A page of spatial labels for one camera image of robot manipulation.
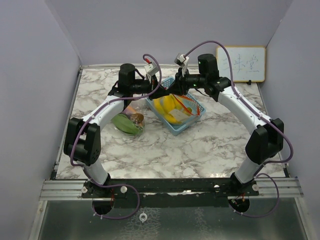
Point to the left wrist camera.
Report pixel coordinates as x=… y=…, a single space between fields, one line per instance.
x=151 y=69

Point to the clear zip bag red zipper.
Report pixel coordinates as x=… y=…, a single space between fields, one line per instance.
x=191 y=108

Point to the aluminium front frame rail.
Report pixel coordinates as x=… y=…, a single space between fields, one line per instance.
x=58 y=190

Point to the green leaf vegetable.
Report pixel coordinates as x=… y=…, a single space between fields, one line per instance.
x=124 y=124

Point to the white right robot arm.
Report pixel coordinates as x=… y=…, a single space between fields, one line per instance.
x=265 y=133

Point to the light blue plastic basket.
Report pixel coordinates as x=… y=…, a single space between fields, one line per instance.
x=177 y=129

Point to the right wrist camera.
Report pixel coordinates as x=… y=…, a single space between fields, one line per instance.
x=182 y=61

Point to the yellow banana bunch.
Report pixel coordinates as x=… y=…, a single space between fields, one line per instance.
x=170 y=109

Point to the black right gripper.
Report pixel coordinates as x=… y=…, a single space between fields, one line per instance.
x=179 y=85

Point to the dark purple eggplant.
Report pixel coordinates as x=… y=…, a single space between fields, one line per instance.
x=128 y=115

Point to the brown kiwi fruit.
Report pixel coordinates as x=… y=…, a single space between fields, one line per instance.
x=137 y=118

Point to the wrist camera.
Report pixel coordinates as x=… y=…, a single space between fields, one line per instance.
x=182 y=61
x=151 y=69

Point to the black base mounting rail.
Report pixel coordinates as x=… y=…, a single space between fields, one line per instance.
x=203 y=200

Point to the small whiteboard wooden frame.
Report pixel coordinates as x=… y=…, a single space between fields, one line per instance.
x=248 y=63

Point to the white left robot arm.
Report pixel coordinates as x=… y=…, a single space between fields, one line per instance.
x=83 y=136

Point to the orange papaya slice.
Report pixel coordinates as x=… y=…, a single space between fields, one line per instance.
x=129 y=110

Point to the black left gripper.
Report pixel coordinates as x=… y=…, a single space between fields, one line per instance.
x=153 y=85

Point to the clear zip bag orange zipper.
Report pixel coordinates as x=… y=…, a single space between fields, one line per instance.
x=138 y=106

